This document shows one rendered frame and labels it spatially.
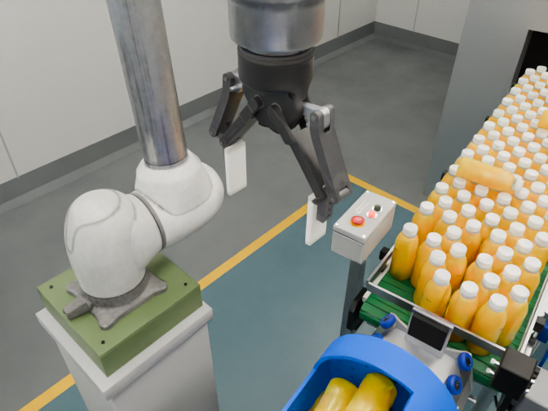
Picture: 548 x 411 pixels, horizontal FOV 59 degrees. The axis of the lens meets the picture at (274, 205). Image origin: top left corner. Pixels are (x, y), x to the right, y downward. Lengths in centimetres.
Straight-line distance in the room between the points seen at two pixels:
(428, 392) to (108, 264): 68
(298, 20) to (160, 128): 66
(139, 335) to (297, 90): 83
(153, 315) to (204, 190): 31
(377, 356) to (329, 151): 52
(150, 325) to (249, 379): 119
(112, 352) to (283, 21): 89
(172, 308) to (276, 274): 155
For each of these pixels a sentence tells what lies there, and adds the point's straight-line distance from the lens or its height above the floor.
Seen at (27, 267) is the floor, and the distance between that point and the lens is 308.
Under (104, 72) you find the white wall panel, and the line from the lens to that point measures 360.
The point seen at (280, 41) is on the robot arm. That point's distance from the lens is 44.
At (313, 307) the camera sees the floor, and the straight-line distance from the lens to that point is 257.
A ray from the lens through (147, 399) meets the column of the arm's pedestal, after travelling 136.
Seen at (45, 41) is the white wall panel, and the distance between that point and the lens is 336.
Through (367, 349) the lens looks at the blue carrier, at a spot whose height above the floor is 123.
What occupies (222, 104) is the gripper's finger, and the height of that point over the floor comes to 173.
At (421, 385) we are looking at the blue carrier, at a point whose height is 122.
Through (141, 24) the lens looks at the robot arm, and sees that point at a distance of 99.
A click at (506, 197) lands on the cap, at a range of 162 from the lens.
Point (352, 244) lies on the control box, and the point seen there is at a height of 106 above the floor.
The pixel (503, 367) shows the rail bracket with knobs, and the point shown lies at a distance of 128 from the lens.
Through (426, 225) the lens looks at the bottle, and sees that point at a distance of 151.
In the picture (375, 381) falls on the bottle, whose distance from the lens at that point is 98.
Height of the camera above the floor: 199
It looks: 39 degrees down
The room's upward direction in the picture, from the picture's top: straight up
